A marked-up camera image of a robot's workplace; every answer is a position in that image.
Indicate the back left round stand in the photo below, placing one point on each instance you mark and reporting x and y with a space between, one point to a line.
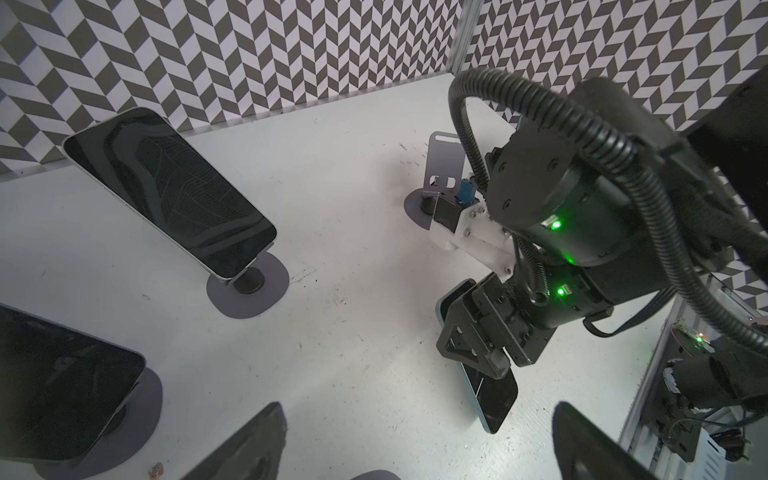
126 434

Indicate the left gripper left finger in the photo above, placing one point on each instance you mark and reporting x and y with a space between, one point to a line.
251 453

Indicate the back right round stand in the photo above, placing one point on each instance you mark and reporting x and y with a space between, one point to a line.
443 170

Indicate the back middle round stand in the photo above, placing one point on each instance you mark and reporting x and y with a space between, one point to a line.
257 289

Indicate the front centre round stand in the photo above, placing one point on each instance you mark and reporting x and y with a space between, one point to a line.
377 475

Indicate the black phone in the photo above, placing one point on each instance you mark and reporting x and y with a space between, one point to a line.
491 399
60 388
145 162

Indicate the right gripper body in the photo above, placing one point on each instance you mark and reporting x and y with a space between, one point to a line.
484 328

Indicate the round stand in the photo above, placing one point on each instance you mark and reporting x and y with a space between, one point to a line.
443 170
257 289
377 475
126 434

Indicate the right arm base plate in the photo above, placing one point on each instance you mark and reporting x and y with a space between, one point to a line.
684 391

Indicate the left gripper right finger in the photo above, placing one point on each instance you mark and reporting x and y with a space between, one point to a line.
583 451

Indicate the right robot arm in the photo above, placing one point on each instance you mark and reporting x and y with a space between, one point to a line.
577 204

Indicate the aluminium front rail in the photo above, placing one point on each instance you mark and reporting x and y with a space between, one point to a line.
732 442

